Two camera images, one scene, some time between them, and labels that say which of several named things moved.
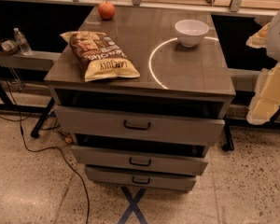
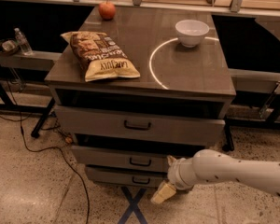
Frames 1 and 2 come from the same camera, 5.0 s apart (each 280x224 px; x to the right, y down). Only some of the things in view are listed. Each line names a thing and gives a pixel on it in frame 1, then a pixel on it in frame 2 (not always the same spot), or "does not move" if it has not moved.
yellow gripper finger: x=271 y=94 -> x=164 y=191
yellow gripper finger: x=259 y=39 -> x=171 y=160
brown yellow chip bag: x=99 y=56 does not move
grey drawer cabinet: x=153 y=132 does not move
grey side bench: x=35 y=60 does not move
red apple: x=106 y=10 does not move
